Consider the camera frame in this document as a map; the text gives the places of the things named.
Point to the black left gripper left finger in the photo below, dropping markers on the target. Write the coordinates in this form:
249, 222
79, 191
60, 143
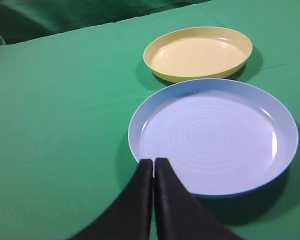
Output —
129, 216

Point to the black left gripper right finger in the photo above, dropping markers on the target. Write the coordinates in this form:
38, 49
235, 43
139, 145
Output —
178, 215

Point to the light blue plastic plate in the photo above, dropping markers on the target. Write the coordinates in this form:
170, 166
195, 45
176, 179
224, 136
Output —
222, 137

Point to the yellow plastic plate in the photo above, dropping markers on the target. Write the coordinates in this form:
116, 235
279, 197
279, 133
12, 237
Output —
197, 53

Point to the green table cloth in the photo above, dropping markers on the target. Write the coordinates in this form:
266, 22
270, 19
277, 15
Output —
66, 101

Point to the green backdrop cloth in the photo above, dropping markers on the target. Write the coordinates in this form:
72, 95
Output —
23, 20

